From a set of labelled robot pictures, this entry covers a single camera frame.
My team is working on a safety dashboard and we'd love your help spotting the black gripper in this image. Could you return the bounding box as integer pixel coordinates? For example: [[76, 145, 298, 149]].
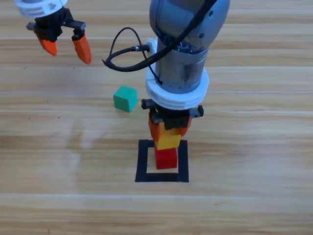
[[26, 6, 92, 65], [141, 98, 204, 142]]

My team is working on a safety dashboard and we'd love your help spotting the yellow wooden block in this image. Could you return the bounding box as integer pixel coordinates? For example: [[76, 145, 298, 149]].
[[154, 122, 182, 151]]

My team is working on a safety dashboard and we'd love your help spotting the red wooden block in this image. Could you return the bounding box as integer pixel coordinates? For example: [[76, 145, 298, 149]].
[[154, 143, 178, 170]]

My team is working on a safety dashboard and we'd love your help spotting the green wooden block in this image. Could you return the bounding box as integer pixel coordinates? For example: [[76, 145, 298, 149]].
[[113, 85, 138, 113]]

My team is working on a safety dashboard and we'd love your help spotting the black tape square outline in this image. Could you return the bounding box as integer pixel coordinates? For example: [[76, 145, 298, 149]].
[[134, 139, 190, 184]]

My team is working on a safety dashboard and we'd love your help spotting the thin black cable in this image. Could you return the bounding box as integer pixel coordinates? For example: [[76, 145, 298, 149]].
[[111, 26, 163, 86]]

